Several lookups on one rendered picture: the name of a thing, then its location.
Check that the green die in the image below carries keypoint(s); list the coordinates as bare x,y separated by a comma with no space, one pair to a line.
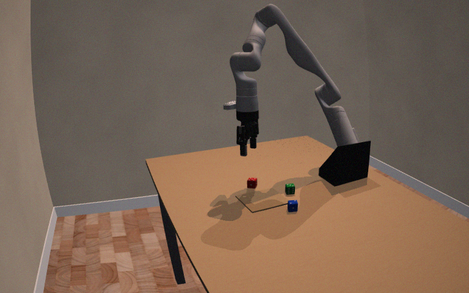
290,189

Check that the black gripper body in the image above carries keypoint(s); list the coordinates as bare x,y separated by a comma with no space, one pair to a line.
247,119

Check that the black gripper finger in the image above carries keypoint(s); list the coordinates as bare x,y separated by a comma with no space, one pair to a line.
254,135
241,139

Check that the blue die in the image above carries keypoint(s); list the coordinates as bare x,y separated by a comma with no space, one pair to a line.
292,205

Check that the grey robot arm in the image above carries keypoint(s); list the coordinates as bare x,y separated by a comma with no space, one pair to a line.
250,60

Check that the red die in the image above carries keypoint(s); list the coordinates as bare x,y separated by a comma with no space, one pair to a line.
252,183

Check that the tan square mat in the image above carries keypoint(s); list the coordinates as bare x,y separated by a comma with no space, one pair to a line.
262,200

